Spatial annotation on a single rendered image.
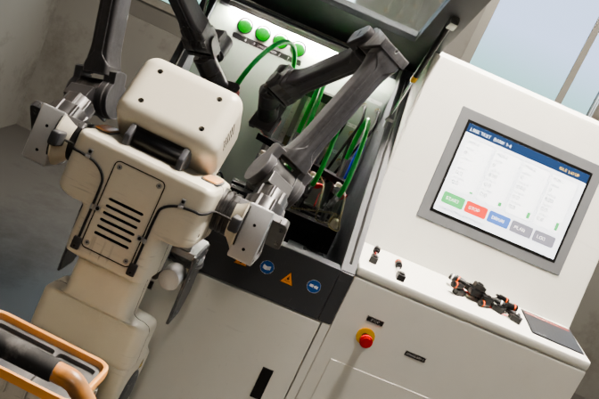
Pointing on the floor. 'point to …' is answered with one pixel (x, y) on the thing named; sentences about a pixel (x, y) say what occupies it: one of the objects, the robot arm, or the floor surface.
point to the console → (455, 264)
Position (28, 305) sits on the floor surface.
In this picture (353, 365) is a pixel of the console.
